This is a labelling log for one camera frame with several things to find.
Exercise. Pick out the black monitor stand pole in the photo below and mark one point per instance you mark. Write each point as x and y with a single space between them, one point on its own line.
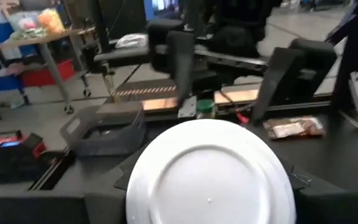
99 25

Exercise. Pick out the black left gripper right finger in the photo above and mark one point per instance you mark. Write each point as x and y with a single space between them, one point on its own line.
337 207

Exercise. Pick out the brown spice packet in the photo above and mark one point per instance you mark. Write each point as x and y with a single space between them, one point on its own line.
294 127

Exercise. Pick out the black side desk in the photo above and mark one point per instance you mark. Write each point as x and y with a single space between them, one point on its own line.
120 54

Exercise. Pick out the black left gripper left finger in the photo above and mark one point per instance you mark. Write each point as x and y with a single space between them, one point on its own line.
42 210

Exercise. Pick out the clear plastic bag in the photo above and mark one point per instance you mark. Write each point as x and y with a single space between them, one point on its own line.
132 40

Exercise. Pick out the wood top cart table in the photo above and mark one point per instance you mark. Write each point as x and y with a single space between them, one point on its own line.
51 65

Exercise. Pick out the red storage bin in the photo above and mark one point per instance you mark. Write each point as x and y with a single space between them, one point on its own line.
47 74

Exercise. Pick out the small white-lid spice jar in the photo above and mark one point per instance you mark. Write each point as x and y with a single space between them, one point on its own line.
210 180

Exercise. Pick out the blue screen tablet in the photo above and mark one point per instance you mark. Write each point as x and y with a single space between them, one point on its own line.
162 7

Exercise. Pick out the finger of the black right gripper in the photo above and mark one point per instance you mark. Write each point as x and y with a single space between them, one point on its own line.
179 56
291 77

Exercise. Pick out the red and black equipment box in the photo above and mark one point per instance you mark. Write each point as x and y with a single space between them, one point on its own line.
8 158

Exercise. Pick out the green-lid spice jar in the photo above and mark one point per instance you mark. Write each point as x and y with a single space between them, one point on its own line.
205 107

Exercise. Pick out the grey translucent plastic bin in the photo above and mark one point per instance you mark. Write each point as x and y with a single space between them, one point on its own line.
110 143

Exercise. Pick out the striped hazard tape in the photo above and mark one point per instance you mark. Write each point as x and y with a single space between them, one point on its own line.
148 91

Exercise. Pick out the black frame strut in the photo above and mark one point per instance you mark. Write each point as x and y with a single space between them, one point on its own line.
353 46

